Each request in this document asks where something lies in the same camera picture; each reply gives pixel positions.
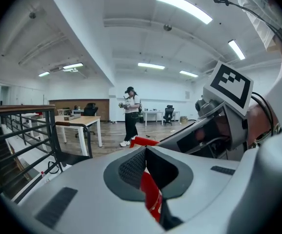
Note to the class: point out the black platform trolley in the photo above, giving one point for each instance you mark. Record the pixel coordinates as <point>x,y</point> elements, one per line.
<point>76,158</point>

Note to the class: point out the round ceiling dome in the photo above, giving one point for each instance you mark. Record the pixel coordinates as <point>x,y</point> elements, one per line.
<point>32,15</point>
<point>167,27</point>

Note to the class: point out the long grey metal tray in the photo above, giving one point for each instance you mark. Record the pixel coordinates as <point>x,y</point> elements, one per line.
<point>71,117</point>

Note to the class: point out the black railing wooden handrail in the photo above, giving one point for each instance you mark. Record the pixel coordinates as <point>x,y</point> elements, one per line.
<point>51,135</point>

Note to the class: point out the grey wall panel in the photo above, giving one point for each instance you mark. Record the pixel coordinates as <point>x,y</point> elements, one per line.
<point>187,94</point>

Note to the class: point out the white ceiling projector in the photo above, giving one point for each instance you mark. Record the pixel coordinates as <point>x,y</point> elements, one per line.
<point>70,70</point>

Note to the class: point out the small red-capped bottle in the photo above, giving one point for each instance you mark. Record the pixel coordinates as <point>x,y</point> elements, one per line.
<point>43,175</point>

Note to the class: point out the white desk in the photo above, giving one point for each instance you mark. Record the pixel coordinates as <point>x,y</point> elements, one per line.
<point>176,111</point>
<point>153,112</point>

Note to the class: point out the person's right forearm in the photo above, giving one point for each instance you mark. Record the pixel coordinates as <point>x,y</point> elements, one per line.
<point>260,121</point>

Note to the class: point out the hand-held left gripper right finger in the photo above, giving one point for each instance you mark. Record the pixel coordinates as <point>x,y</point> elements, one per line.
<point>204,179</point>

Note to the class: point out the cardboard box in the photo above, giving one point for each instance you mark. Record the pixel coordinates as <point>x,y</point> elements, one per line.
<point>183,119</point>

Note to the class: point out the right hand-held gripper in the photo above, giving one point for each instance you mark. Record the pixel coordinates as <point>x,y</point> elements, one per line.
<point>228,86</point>

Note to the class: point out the person's white printed t-shirt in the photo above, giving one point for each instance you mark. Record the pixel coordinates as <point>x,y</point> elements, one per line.
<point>255,16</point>

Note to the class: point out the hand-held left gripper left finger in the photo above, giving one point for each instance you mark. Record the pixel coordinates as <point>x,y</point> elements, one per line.
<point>82,191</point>

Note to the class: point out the small white table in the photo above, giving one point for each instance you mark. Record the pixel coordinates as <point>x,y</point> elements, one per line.
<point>64,110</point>

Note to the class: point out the wooden table white legs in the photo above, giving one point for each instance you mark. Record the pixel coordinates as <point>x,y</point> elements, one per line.
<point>82,121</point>

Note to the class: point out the black office chair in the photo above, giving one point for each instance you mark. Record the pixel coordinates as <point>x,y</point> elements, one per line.
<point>91,111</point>
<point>168,113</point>

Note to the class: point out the long ceiling light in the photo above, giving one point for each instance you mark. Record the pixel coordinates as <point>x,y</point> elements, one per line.
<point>44,74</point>
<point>151,65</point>
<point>73,65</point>
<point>183,6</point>
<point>188,73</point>
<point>236,49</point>

